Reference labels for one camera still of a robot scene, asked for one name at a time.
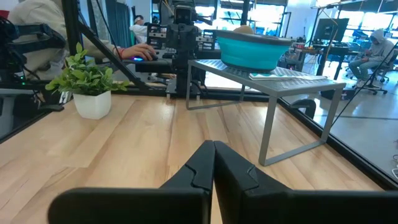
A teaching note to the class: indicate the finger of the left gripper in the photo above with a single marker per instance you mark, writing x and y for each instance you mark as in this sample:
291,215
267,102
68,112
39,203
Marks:
190,37
176,37

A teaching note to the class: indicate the black office desk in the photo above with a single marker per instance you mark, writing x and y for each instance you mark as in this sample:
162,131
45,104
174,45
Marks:
335,48

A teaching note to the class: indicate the black articulated equipment mount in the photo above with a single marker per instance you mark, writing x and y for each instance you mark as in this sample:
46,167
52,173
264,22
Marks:
31,34

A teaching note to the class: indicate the dark grey desk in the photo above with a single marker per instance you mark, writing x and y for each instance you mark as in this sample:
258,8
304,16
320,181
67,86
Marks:
149,66

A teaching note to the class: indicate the person's hand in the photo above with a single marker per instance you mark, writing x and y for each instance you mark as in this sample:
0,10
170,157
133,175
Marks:
136,49

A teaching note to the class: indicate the black table edge bracket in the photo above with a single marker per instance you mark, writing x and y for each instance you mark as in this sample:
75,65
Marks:
306,105

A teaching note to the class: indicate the brown kiwi fruit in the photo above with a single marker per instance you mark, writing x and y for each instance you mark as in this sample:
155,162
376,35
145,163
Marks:
244,30

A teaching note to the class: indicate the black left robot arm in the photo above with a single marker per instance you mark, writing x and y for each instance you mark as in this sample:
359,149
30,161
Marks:
183,68

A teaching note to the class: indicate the person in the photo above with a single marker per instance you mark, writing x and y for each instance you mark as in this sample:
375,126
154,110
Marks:
377,46
140,31
37,12

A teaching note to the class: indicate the green plant in white pot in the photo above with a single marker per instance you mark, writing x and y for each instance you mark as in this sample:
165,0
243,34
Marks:
93,105

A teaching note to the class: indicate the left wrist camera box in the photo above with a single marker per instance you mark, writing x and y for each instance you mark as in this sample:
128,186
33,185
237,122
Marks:
184,14

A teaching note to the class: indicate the black lit computer mouse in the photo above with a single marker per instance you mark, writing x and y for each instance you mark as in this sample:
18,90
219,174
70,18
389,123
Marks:
154,57

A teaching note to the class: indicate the black office chair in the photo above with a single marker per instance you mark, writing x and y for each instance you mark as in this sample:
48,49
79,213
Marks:
384,74

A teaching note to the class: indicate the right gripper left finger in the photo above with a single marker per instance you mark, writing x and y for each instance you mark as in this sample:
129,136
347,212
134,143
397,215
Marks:
140,205

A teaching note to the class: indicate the black computer monitor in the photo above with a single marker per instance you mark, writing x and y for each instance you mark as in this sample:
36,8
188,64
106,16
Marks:
331,29

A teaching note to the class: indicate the blue grey collapsible bowl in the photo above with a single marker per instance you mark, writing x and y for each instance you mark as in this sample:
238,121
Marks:
248,53

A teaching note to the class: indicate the grey perforated metal stand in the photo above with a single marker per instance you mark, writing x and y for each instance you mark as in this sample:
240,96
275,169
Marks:
280,84

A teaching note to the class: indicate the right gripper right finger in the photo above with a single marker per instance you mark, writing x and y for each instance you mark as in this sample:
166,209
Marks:
280,208

